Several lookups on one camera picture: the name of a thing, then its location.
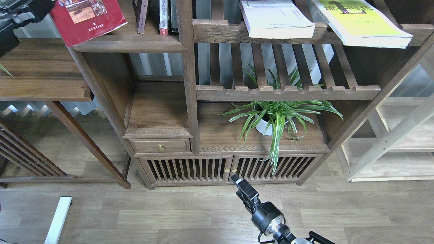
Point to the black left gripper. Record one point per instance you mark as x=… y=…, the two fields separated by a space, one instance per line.
x=18 y=13

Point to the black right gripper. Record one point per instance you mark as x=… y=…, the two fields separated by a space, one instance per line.
x=265 y=216

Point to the red paperback book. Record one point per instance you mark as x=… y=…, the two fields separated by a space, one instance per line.
x=81 y=20

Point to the yellow-green cover book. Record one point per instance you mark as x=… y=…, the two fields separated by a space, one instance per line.
x=357 y=23

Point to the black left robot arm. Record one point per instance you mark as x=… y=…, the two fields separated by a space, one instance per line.
x=8 y=40

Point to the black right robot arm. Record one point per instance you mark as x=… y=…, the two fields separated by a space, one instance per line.
x=285 y=236

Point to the green leaves at left edge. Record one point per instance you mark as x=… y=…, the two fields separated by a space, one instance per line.
x=5 y=70

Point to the white plant pot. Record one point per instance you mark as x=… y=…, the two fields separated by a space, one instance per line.
x=264 y=127

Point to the green spider plant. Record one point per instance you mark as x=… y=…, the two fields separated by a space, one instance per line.
x=280 y=115

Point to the dark wooden bookshelf cabinet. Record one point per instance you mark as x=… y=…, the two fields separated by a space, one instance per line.
x=171 y=90

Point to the dark slatted wooden rack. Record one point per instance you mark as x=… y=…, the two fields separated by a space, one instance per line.
x=17 y=150

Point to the white red upright book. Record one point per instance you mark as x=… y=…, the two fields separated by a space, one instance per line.
x=164 y=17

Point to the dark upright book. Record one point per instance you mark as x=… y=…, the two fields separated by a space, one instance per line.
x=174 y=18

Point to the white lavender paperback book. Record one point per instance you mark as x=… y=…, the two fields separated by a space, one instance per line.
x=275 y=19

